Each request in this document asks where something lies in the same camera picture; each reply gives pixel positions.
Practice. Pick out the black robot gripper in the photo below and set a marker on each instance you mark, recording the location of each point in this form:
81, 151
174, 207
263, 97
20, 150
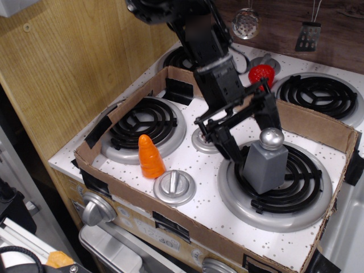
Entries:
229, 103

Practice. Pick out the grey pepper shaker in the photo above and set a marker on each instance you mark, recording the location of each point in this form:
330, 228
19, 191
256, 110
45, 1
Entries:
265, 166

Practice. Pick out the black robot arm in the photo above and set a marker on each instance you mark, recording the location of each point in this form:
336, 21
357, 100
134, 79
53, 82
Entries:
206, 40

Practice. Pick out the silver upper centre knob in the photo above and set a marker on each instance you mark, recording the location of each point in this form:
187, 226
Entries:
201, 144

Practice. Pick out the red toy strawberry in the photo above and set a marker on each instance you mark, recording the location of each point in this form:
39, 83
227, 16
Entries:
261, 71

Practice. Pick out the silver back knob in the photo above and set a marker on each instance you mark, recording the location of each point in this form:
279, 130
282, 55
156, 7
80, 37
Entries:
267, 59

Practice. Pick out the front left black burner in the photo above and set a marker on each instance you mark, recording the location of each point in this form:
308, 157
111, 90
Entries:
157, 118

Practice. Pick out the black burner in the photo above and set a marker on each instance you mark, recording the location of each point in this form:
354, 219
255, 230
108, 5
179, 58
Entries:
176, 57
323, 93
297, 204
157, 118

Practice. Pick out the back right black burner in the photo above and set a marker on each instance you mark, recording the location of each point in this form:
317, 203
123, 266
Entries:
323, 93

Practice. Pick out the front right black burner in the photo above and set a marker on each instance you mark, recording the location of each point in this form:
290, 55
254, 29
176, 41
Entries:
297, 204

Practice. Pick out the silver lower centre knob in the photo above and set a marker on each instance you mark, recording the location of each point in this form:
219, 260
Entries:
175, 188

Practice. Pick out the back left black burner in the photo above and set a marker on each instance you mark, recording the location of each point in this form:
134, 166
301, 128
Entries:
176, 57

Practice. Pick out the orange toy carrot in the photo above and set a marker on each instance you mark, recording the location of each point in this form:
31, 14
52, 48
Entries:
150, 159

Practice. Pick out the silver hanging strainer spoon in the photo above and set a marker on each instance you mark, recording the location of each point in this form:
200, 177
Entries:
246, 22

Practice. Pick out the silver bottom oven knob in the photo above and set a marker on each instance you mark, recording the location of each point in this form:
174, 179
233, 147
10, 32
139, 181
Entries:
210, 265

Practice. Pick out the silver oven knob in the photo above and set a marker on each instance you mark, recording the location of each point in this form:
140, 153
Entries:
210, 265
97, 210

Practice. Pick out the silver front oven knob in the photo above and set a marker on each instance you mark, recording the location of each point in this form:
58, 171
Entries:
97, 210

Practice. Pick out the orange object bottom left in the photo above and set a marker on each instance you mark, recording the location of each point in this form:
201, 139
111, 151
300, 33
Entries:
58, 259

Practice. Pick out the brown cardboard tray wall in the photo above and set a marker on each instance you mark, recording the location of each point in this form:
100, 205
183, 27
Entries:
204, 226

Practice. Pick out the silver oven door handle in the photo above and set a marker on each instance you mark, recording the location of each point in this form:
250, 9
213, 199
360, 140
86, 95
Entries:
120, 251

